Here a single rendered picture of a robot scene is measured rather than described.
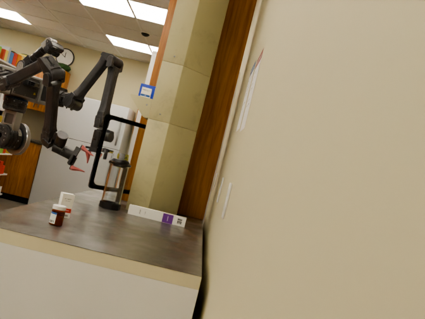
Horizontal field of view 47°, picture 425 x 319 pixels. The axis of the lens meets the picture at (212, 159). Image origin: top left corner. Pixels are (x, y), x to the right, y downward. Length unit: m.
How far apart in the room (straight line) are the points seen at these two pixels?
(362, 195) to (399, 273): 0.08
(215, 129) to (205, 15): 0.65
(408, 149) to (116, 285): 1.25
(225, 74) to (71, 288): 1.73
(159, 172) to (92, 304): 1.11
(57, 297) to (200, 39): 1.54
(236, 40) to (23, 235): 1.82
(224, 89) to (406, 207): 2.61
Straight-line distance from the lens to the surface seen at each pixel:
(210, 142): 2.81
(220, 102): 2.83
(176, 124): 2.49
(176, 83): 2.48
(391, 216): 0.27
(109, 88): 2.98
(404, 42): 0.33
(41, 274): 1.51
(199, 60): 2.56
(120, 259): 1.45
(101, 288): 1.47
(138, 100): 2.48
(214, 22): 2.64
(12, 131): 3.09
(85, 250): 1.46
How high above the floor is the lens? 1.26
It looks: 1 degrees up
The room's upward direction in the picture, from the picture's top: 14 degrees clockwise
